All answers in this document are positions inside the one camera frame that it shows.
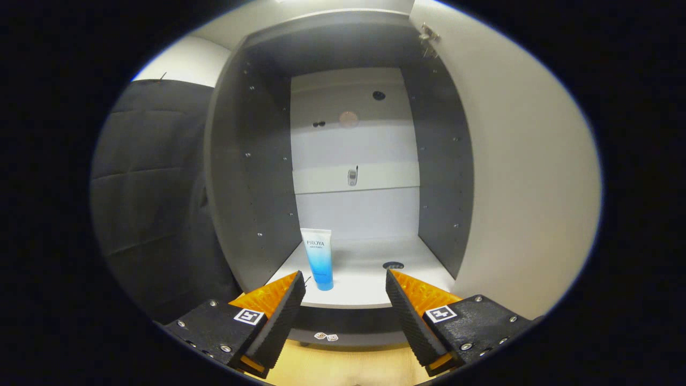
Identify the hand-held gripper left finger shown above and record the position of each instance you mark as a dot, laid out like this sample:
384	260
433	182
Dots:
284	316

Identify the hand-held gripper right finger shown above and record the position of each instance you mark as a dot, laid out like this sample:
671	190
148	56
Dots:
408	321

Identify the blue and white tube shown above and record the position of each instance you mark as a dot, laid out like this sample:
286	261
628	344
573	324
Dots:
319	257

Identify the white cabinet shelf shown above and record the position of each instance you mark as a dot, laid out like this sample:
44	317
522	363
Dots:
359	284

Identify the dark grey cabinet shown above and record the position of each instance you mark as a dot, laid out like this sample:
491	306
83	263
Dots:
252	187

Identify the black backdrop cloth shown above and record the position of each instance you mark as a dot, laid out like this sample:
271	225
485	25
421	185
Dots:
150	214

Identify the metal door hinge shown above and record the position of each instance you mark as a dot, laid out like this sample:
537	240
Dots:
430	37

